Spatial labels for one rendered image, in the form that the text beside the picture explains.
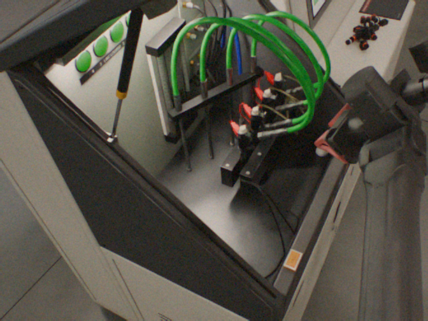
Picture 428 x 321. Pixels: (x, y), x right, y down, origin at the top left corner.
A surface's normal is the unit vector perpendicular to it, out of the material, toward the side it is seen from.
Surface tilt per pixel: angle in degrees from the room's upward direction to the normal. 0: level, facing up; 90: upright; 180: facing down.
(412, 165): 41
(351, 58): 0
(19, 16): 0
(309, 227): 0
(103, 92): 90
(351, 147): 46
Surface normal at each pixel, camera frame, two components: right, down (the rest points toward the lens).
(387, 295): -0.71, -0.64
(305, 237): -0.07, -0.65
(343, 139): 0.38, -0.04
